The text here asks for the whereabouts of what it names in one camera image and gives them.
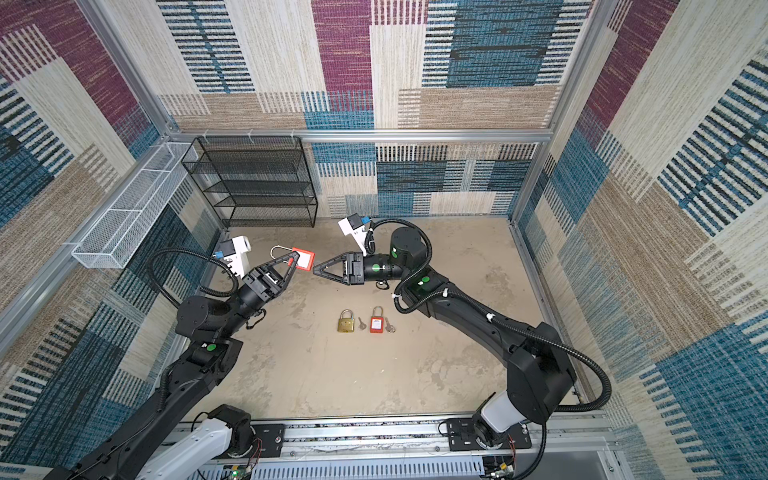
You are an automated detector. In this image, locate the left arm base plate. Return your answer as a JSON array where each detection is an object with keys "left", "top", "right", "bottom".
[{"left": 224, "top": 423, "right": 286, "bottom": 462}]

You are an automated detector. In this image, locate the white mesh wall basket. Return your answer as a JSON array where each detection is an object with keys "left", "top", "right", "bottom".
[{"left": 72, "top": 142, "right": 190, "bottom": 269}]

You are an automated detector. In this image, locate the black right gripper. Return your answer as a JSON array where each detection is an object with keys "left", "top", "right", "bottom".
[{"left": 314, "top": 252, "right": 409, "bottom": 287}]

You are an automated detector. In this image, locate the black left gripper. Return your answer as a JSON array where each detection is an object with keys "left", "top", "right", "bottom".
[{"left": 218, "top": 256, "right": 296, "bottom": 343}]

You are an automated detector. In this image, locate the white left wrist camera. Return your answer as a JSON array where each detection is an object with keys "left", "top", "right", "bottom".
[{"left": 213, "top": 236, "right": 251, "bottom": 278}]

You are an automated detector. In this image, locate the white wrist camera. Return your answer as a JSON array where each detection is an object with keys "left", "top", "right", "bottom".
[
  {"left": 213, "top": 236, "right": 251, "bottom": 278},
  {"left": 338, "top": 213, "right": 375, "bottom": 256}
]

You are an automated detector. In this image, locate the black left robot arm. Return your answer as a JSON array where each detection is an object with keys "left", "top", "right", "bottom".
[{"left": 46, "top": 248, "right": 301, "bottom": 479}]

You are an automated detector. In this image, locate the brass padlock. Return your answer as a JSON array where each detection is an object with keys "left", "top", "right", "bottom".
[{"left": 337, "top": 309, "right": 356, "bottom": 333}]

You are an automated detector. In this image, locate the aluminium front rail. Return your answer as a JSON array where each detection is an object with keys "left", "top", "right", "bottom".
[{"left": 136, "top": 405, "right": 632, "bottom": 479}]

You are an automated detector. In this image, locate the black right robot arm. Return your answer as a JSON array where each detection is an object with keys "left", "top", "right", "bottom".
[{"left": 313, "top": 214, "right": 613, "bottom": 449}]

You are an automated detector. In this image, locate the black wire shelf rack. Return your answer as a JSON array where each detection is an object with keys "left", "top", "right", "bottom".
[{"left": 181, "top": 136, "right": 319, "bottom": 228}]

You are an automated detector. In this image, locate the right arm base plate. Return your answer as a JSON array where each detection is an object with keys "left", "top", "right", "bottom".
[{"left": 438, "top": 417, "right": 532, "bottom": 451}]

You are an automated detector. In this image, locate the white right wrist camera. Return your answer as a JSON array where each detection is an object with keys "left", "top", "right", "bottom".
[{"left": 338, "top": 213, "right": 375, "bottom": 256}]

